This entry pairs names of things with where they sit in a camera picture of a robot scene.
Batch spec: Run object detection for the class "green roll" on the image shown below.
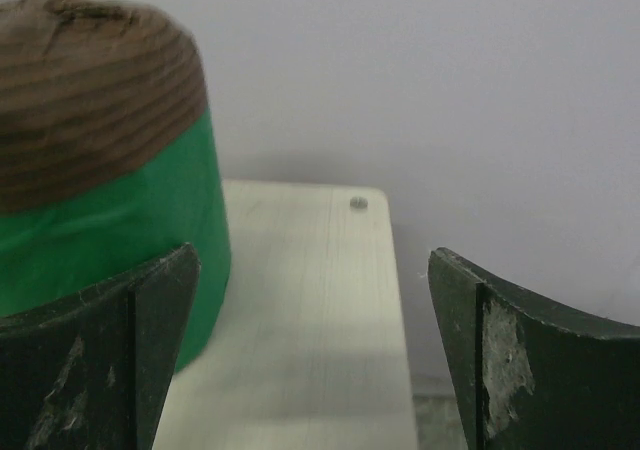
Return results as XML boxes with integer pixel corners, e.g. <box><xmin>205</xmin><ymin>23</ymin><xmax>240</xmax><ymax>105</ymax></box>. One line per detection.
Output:
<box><xmin>1</xmin><ymin>0</ymin><xmax>231</xmax><ymax>368</ymax></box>

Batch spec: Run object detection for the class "white two-tier shelf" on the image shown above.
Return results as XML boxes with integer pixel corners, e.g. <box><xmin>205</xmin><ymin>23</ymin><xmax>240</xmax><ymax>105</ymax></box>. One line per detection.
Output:
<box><xmin>155</xmin><ymin>180</ymin><xmax>417</xmax><ymax>450</ymax></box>

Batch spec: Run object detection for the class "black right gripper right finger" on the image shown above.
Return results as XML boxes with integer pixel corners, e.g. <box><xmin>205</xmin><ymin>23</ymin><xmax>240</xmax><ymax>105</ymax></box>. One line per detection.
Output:
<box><xmin>428</xmin><ymin>247</ymin><xmax>639</xmax><ymax>449</ymax></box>

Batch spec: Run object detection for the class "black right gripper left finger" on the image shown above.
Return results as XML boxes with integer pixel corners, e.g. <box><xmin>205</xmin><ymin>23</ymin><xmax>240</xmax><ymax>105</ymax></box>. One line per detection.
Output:
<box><xmin>1</xmin><ymin>244</ymin><xmax>201</xmax><ymax>449</ymax></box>

